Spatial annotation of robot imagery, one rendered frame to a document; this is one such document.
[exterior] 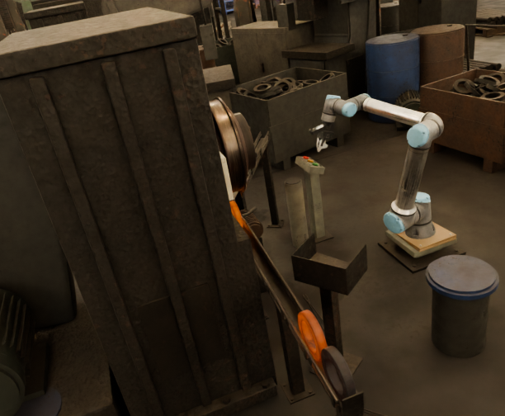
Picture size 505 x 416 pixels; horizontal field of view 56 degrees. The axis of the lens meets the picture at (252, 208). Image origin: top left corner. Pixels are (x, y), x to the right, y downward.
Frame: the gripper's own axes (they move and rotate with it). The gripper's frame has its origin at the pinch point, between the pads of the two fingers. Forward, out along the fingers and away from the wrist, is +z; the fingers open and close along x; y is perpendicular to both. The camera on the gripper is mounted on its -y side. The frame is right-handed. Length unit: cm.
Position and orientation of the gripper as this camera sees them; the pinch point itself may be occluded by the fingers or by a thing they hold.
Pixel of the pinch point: (318, 149)
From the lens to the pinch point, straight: 322.6
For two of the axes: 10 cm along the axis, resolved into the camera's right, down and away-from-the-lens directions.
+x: -3.4, -4.0, 8.5
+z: -1.8, 9.1, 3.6
